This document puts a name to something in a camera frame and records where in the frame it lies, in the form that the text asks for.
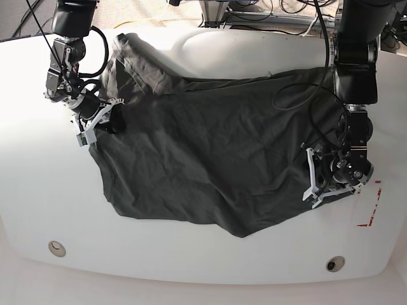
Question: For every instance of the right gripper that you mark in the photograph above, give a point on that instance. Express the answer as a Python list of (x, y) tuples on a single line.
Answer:
[(103, 115)]

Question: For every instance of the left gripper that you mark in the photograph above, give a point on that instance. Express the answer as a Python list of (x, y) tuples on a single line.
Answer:
[(326, 181)]

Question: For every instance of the dark grey t-shirt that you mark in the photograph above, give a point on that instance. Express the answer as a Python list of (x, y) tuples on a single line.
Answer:
[(210, 151)]

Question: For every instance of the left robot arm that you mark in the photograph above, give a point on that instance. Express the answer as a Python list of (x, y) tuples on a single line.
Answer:
[(354, 75)]

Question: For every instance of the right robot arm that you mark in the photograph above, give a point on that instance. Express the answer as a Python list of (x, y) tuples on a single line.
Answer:
[(72, 21)]

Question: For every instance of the red tape rectangle marking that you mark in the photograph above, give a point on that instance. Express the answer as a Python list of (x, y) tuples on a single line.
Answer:
[(368, 198)]

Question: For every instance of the right table grommet hole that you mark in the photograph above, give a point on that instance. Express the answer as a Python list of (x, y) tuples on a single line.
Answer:
[(335, 264)]

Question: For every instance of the table grommet hole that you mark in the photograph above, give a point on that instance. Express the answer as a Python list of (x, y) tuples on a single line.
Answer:
[(57, 249), (335, 264)]

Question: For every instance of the left table grommet hole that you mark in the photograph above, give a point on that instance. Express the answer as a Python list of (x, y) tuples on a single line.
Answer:
[(57, 249)]

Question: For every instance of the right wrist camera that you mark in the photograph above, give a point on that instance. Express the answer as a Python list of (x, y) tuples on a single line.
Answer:
[(86, 138)]

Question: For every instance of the aluminium frame stand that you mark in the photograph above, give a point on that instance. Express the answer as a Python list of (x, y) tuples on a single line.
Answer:
[(222, 12)]

